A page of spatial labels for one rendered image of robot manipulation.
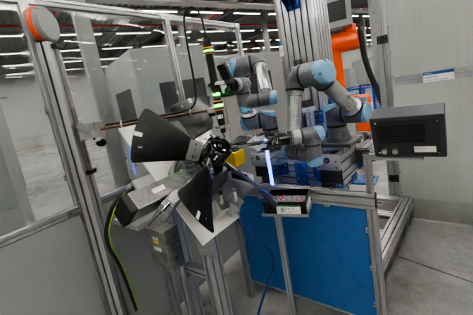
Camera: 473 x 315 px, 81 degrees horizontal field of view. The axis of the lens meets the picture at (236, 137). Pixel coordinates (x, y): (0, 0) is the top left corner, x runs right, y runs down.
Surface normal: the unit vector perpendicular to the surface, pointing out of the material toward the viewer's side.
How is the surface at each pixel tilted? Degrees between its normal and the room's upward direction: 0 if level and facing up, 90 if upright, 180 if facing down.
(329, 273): 90
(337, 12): 90
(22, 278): 90
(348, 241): 90
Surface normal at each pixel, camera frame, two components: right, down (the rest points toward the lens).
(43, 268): 0.79, -0.04
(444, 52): -0.59, 0.22
